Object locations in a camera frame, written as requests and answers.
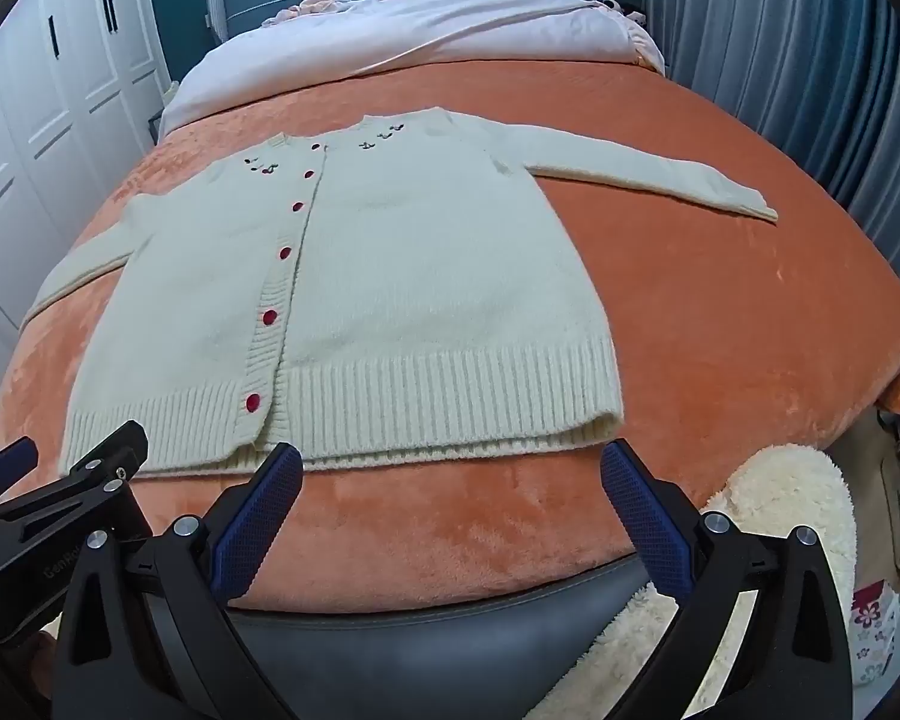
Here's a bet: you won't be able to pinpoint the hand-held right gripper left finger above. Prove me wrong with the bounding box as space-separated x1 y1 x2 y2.
51 441 305 720

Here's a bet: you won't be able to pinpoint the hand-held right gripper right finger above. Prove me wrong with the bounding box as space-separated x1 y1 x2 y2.
600 437 854 720

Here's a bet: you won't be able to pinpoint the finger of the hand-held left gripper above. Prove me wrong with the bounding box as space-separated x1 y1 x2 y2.
0 436 40 503
0 420 151 535

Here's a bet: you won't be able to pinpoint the cream knit cardigan red buttons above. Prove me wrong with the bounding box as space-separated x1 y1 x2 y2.
21 106 779 477

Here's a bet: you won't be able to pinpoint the cream fluffy rug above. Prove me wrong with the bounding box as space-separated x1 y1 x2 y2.
570 444 857 720

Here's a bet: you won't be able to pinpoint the orange plush blanket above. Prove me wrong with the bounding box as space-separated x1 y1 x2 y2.
0 60 900 612

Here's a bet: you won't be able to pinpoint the white floral print cloth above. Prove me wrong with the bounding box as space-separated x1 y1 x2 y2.
849 577 900 687

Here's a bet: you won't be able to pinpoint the white wardrobe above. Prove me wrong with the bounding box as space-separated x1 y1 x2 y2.
0 0 173 458

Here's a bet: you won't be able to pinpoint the pink pillow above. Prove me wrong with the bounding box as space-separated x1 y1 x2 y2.
274 0 391 27

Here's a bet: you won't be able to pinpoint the blue-grey curtain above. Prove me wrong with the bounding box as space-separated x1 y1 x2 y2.
645 0 900 331

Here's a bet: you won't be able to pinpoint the white duvet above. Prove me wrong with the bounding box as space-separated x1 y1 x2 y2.
157 0 665 140

